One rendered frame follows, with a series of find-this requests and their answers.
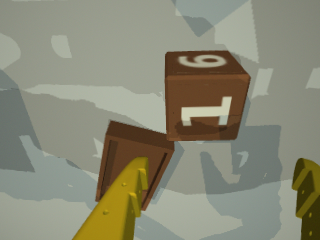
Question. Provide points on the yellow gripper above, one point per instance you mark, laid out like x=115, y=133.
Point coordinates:
x=113, y=218

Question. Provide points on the brown number cube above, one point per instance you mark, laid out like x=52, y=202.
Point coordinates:
x=205, y=95

